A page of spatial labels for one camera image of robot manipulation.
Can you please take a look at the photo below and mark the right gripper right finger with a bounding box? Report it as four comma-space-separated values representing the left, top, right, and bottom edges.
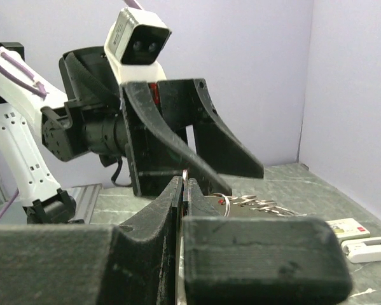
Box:
183, 179, 352, 304

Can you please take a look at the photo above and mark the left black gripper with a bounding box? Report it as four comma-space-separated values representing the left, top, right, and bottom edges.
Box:
58, 47, 264, 196

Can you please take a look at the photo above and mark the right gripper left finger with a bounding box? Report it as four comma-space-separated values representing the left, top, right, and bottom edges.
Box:
0, 177, 183, 304

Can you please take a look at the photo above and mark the metal disc with keyrings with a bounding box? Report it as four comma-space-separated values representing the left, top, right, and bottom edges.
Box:
182, 168, 315, 219

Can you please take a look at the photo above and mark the key with red tag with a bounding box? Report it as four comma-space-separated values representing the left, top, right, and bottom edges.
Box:
149, 83, 160, 107

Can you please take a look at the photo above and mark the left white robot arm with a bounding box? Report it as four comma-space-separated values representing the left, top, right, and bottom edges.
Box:
0, 43, 264, 224

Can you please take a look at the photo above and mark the white staple box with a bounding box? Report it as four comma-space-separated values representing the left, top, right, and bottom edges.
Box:
326, 218, 371, 241

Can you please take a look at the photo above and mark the white stapler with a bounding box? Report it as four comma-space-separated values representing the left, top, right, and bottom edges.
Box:
341, 236, 381, 264

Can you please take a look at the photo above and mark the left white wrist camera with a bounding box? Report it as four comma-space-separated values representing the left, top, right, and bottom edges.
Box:
104, 7, 172, 85

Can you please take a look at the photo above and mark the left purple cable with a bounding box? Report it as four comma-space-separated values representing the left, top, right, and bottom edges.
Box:
0, 0, 145, 225

